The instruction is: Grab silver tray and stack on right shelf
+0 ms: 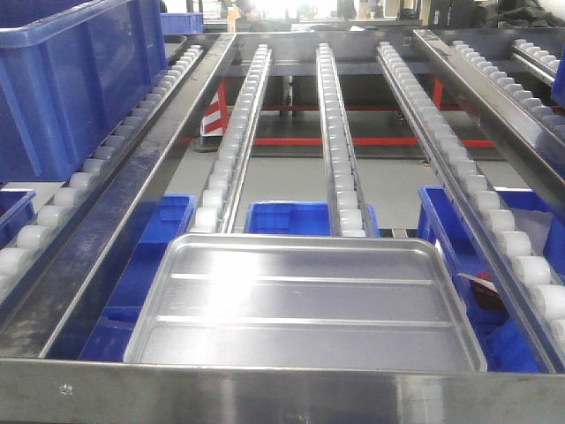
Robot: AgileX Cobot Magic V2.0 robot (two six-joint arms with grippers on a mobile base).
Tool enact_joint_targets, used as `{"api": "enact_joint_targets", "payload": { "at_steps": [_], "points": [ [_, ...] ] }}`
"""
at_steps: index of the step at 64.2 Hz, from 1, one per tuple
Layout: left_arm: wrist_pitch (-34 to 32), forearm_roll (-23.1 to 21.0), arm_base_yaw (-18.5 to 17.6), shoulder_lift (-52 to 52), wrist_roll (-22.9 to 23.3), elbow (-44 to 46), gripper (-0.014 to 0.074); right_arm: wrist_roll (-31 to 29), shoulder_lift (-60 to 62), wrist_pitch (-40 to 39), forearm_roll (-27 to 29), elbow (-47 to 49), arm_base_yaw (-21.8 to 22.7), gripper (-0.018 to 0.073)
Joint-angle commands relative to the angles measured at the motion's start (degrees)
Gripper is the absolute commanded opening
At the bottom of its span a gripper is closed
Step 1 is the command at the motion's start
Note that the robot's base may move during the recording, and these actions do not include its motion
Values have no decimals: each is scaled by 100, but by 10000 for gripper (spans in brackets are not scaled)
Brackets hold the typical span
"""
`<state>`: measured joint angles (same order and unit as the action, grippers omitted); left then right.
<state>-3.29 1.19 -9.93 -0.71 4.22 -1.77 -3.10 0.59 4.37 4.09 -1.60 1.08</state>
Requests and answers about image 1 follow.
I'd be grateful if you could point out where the left steel divider rail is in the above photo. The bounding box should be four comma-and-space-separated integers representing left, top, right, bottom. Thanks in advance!
1, 34, 238, 360

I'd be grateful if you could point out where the lower left blue bin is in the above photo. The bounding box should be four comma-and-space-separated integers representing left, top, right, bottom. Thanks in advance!
79, 193, 197, 362

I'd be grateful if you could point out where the far right roller track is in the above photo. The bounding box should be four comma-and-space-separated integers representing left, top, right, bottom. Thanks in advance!
452, 40, 564, 142

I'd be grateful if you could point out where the right steel divider rail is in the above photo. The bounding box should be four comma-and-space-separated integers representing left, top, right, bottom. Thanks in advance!
413, 30, 564, 185

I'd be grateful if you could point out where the steel divider rail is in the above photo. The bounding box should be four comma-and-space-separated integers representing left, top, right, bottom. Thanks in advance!
413, 30, 564, 185
1, 34, 238, 360

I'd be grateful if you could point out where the centre left roller track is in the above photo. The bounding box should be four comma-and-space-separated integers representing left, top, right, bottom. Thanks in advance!
188, 44, 272, 233

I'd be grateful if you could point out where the far left roller track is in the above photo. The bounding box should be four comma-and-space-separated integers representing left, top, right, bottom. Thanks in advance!
1, 44, 203, 300

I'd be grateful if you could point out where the centre right roller track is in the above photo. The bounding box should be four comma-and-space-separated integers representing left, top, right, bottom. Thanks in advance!
377, 42, 564, 372

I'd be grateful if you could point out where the lower centre blue bin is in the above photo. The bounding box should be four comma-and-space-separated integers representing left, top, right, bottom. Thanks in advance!
245, 201, 331, 236

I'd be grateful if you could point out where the roller track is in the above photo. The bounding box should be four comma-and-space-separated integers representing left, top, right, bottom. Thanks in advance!
452, 40, 564, 142
1, 44, 203, 300
377, 42, 564, 372
188, 44, 272, 233
316, 43, 373, 237

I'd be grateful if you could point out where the steel front shelf rail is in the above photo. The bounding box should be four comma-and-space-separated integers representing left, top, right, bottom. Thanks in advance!
1, 359, 564, 423

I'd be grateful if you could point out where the silver metal tray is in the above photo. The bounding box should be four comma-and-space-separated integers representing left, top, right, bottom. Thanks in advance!
124, 233, 486, 372

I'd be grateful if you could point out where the large blue plastic bin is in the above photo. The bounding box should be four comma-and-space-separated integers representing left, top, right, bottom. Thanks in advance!
1, 1, 167, 182

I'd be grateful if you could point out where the red white striped barrier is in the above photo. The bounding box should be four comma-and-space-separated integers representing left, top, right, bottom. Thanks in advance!
200, 82, 230, 137

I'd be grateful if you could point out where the lower right blue bin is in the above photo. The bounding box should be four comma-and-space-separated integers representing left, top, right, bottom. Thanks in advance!
417, 185, 564, 373

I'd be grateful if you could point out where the small blue bin left edge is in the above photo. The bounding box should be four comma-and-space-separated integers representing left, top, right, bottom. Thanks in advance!
0, 189, 36, 248

